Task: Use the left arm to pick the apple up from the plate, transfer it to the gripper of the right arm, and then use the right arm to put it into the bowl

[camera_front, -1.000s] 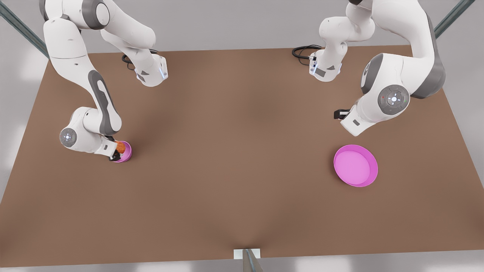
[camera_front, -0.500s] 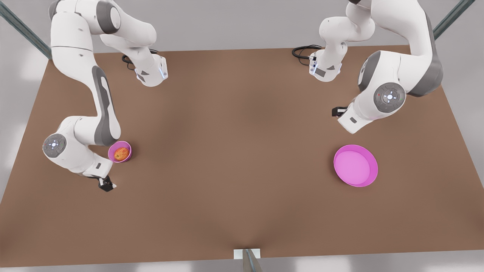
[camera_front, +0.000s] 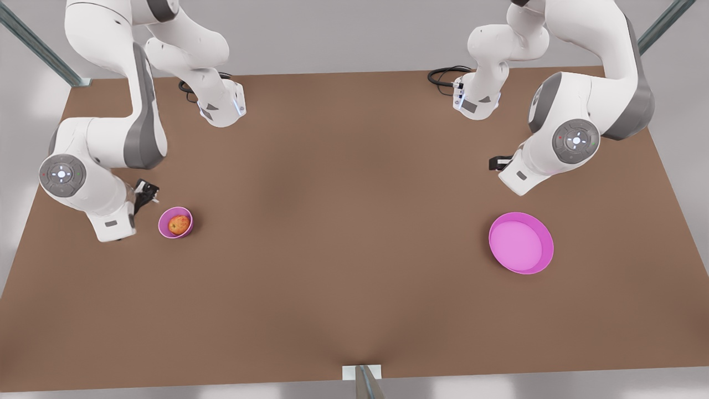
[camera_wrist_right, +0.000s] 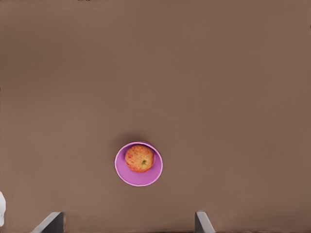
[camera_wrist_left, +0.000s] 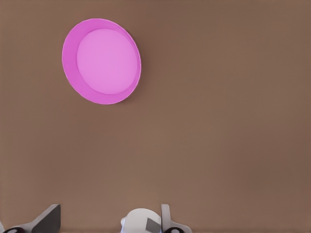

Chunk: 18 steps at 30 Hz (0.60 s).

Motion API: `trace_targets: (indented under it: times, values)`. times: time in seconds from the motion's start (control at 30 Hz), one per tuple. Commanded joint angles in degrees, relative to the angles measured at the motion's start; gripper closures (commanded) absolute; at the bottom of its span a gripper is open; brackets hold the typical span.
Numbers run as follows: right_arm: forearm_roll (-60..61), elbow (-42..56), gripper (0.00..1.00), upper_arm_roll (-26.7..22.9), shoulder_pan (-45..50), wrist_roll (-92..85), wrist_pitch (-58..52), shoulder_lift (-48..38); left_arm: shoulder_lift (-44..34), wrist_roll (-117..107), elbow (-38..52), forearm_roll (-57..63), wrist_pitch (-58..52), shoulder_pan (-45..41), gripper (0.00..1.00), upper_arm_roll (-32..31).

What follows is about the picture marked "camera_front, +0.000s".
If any small pink bowl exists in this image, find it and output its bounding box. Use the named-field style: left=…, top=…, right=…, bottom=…
left=158, top=207, right=194, bottom=239

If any pink round plate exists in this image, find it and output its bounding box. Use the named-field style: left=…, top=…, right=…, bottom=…
left=489, top=212, right=554, bottom=275

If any black cable loop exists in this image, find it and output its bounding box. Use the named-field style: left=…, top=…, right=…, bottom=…
left=178, top=71, right=234, bottom=104
left=427, top=65, right=475, bottom=98

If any silver frame post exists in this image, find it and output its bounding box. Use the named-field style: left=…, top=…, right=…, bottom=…
left=637, top=0, right=696, bottom=55
left=0, top=3, right=93, bottom=88
left=342, top=364, right=386, bottom=399

